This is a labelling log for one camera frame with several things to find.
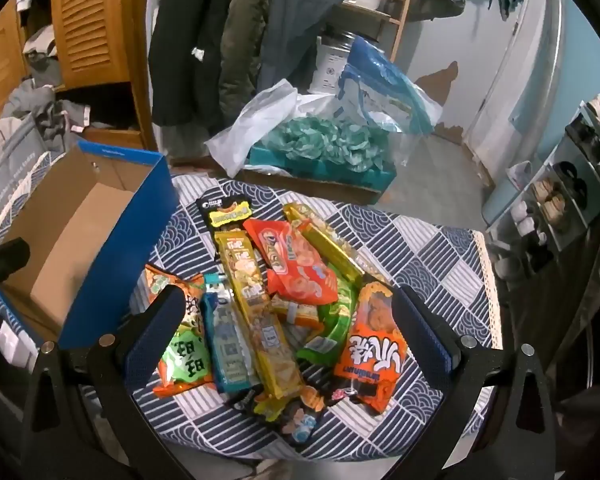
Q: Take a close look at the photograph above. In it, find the olive coat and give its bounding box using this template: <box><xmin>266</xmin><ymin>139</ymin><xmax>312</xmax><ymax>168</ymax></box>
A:
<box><xmin>219</xmin><ymin>0</ymin><xmax>281</xmax><ymax>111</ymax></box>

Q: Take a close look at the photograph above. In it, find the orange white peanut packet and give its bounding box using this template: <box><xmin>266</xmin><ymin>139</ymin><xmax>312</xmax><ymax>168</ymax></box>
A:
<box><xmin>269</xmin><ymin>294</ymin><xmax>327</xmax><ymax>331</ymax></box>

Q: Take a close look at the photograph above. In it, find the grey shoe rack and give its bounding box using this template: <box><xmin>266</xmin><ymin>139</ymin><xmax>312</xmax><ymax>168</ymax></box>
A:
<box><xmin>482</xmin><ymin>95</ymin><xmax>600</xmax><ymax>281</ymax></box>

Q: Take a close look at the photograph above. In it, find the blue cardboard box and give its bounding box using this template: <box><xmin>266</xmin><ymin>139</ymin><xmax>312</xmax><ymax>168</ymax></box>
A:
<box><xmin>0</xmin><ymin>140</ymin><xmax>179</xmax><ymax>351</ymax></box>

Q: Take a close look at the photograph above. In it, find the orange green snack packet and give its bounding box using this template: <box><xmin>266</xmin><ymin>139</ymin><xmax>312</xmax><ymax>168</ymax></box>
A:
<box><xmin>145</xmin><ymin>264</ymin><xmax>215</xmax><ymax>400</ymax></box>

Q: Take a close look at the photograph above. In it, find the grey tote bag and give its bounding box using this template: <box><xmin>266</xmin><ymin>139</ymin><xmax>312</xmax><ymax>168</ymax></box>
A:
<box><xmin>0</xmin><ymin>112</ymin><xmax>56</xmax><ymax>241</ymax></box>

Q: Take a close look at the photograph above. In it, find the wooden shelf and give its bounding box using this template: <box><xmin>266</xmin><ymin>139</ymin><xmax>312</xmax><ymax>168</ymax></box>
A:
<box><xmin>330</xmin><ymin>0</ymin><xmax>421</xmax><ymax>63</ymax></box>

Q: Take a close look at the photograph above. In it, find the black coat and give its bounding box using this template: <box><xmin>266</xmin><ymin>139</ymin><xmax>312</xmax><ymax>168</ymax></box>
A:
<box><xmin>147</xmin><ymin>0</ymin><xmax>241</xmax><ymax>126</ymax></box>

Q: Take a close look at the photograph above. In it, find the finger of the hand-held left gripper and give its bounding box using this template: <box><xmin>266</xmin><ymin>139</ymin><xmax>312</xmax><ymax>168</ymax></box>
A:
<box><xmin>0</xmin><ymin>238</ymin><xmax>32</xmax><ymax>288</ymax></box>

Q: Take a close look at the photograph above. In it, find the black cartoon snack packet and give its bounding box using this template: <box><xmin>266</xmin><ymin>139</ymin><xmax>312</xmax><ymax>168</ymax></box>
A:
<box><xmin>227</xmin><ymin>384</ymin><xmax>328</xmax><ymax>448</ymax></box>
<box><xmin>196</xmin><ymin>195</ymin><xmax>255</xmax><ymax>233</ymax></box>

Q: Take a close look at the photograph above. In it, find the white shoe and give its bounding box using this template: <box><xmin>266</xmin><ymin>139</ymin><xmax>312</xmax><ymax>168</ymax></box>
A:
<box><xmin>510</xmin><ymin>200</ymin><xmax>536</xmax><ymax>227</ymax></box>

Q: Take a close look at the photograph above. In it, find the red snack bag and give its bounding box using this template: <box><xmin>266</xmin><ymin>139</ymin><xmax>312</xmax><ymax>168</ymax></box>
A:
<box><xmin>242</xmin><ymin>217</ymin><xmax>339</xmax><ymax>306</ymax></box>

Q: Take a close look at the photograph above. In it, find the white plastic bag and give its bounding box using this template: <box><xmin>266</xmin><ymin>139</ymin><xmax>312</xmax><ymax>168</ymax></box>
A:
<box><xmin>205</xmin><ymin>79</ymin><xmax>351</xmax><ymax>176</ymax></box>

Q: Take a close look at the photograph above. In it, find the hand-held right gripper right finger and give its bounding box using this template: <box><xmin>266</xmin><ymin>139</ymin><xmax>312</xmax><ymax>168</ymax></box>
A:
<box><xmin>394</xmin><ymin>285</ymin><xmax>558</xmax><ymax>480</ymax></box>

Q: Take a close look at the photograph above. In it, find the teal cardboard box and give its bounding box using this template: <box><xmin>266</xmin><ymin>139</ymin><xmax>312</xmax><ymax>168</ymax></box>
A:
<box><xmin>247</xmin><ymin>147</ymin><xmax>398</xmax><ymax>191</ymax></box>

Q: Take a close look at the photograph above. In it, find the white door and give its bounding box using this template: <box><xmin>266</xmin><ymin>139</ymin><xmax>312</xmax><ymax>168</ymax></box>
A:
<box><xmin>462</xmin><ymin>0</ymin><xmax>565</xmax><ymax>161</ymax></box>

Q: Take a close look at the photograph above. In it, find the long yellow snack strip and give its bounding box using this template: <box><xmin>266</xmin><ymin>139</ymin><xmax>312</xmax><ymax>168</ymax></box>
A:
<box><xmin>214</xmin><ymin>229</ymin><xmax>303</xmax><ymax>401</ymax></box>

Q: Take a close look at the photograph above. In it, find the gold snack packet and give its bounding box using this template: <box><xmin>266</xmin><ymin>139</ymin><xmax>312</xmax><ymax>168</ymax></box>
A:
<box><xmin>295</xmin><ymin>220</ymin><xmax>365</xmax><ymax>283</ymax></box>
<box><xmin>282</xmin><ymin>202</ymin><xmax>331</xmax><ymax>233</ymax></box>

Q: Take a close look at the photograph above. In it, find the wooden wardrobe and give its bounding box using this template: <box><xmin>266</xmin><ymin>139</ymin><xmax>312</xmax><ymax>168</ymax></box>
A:
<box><xmin>0</xmin><ymin>0</ymin><xmax>153</xmax><ymax>151</ymax></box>

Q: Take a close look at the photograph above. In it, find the pile of grey clothes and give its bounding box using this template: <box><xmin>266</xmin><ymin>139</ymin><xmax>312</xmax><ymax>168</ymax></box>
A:
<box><xmin>0</xmin><ymin>25</ymin><xmax>93</xmax><ymax>133</ymax></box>

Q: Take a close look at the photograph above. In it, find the green snack bag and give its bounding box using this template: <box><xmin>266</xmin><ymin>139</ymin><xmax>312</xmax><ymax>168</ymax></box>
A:
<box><xmin>295</xmin><ymin>275</ymin><xmax>363</xmax><ymax>367</ymax></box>

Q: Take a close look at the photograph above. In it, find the blue clear plastic bag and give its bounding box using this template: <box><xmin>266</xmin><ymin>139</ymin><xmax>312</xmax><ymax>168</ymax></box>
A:
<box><xmin>335</xmin><ymin>35</ymin><xmax>443</xmax><ymax>133</ymax></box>

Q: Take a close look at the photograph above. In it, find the grey blue coat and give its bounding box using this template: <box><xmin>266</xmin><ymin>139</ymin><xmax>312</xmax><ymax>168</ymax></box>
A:
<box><xmin>257</xmin><ymin>0</ymin><xmax>351</xmax><ymax>96</ymax></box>

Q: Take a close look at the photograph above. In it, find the blue snack packet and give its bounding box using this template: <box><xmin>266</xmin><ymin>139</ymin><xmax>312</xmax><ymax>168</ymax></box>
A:
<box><xmin>201</xmin><ymin>274</ymin><xmax>261</xmax><ymax>394</ymax></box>

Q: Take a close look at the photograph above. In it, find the beige shoe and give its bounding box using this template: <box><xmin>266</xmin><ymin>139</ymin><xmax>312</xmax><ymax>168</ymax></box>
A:
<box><xmin>534</xmin><ymin>180</ymin><xmax>571</xmax><ymax>232</ymax></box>

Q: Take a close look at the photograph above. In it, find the black shoe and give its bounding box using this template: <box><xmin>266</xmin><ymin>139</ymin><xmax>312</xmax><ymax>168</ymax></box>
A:
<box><xmin>554</xmin><ymin>160</ymin><xmax>589</xmax><ymax>211</ymax></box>

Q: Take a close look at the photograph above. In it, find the blue white patterned tablecloth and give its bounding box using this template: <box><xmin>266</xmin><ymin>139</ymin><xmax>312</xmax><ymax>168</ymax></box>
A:
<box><xmin>0</xmin><ymin>175</ymin><xmax>503</xmax><ymax>461</ymax></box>

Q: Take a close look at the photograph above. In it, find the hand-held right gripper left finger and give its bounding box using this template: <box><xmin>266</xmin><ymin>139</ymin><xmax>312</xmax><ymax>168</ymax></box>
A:
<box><xmin>20</xmin><ymin>284</ymin><xmax>187</xmax><ymax>480</ymax></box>

